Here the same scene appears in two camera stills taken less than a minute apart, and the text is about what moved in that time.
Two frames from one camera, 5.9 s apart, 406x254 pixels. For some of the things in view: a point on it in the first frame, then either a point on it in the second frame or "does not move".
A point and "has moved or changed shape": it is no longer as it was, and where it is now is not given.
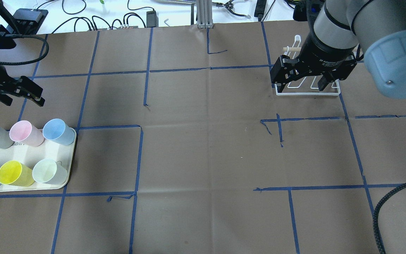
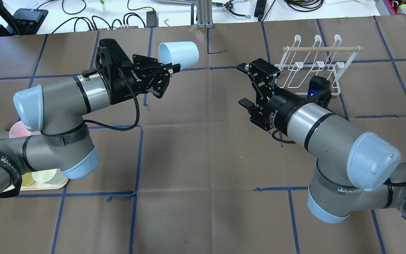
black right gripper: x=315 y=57 -> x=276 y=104
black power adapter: x=152 y=19 does not move
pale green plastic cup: x=48 y=171 does not move
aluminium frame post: x=204 y=14 does not move
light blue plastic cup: x=56 y=129 has moved or changed shape
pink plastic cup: x=22 y=131 does not move
